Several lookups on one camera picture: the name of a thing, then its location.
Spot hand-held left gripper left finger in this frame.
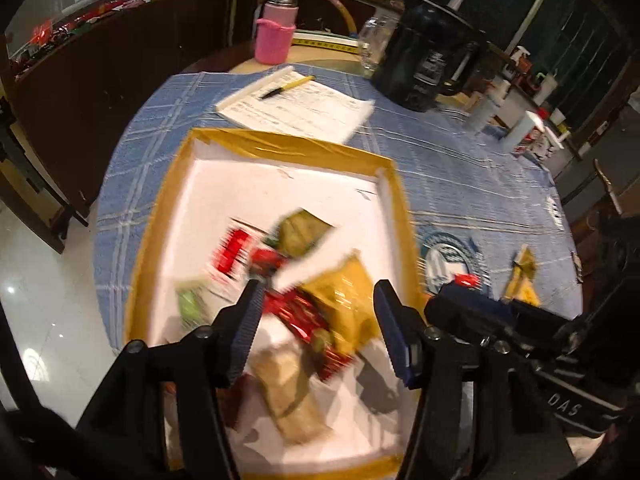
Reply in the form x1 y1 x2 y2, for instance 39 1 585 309
75 279 264 480

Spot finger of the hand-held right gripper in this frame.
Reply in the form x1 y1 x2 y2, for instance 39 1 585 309
500 299 566 343
424 282 516 343

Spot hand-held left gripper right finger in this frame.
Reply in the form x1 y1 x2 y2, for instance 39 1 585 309
372 280 506 480

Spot plain gold snack packet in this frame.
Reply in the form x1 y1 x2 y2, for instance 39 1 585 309
300 250 383 356

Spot dark red snack packet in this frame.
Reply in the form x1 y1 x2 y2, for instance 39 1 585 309
262 287 353 382

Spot green white snack packet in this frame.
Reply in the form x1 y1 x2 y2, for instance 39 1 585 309
175 280 216 328

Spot red white candy packet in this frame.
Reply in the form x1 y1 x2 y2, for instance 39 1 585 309
209 227 253 286

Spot clear-wrapped white cake packet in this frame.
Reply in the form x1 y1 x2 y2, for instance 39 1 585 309
247 345 335 446

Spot white box with gold tape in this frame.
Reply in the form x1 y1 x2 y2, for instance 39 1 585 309
122 127 427 480

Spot patterned paper cup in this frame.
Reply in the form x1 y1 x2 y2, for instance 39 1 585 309
532 125 567 162

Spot white liquor bottle red label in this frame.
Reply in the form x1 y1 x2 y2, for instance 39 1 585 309
504 110 546 157

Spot white spray bottle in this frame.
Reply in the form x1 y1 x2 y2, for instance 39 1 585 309
467 77 512 134

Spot white paper sheets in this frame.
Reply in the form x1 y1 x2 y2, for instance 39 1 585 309
215 65 377 145

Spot black yellow pen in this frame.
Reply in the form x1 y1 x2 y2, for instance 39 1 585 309
258 74 316 101

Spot black electric kettle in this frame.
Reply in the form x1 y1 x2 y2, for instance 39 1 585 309
372 0 490 114

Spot dark wooden cabinet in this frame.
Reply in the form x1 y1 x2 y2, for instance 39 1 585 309
0 0 238 256

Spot clear glass jar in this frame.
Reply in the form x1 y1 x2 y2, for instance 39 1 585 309
357 9 402 79

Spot yellow tape measure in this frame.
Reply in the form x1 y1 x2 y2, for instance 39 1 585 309
292 31 362 57

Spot pink sleeved bottle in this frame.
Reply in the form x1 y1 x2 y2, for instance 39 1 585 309
253 0 301 65

